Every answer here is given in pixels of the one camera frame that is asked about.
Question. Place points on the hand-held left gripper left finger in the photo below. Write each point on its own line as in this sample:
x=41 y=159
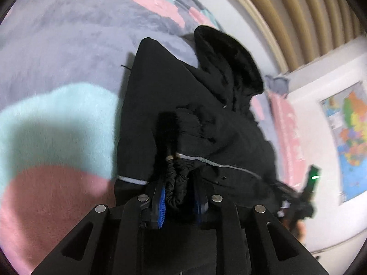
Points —
x=161 y=206

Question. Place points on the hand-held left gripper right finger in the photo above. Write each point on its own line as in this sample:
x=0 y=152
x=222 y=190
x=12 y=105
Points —
x=198 y=204

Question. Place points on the black jacket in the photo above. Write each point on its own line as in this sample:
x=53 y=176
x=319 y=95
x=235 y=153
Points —
x=172 y=91

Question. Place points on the pink grey pillow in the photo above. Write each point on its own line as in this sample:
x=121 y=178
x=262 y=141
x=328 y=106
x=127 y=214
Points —
x=286 y=131

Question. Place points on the grey pink floral blanket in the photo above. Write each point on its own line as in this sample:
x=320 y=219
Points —
x=57 y=63

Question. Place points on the wooden slatted headboard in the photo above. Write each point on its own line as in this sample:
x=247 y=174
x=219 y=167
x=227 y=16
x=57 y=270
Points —
x=301 y=14

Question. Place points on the colourful wall map poster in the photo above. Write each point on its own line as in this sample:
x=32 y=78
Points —
x=349 y=137

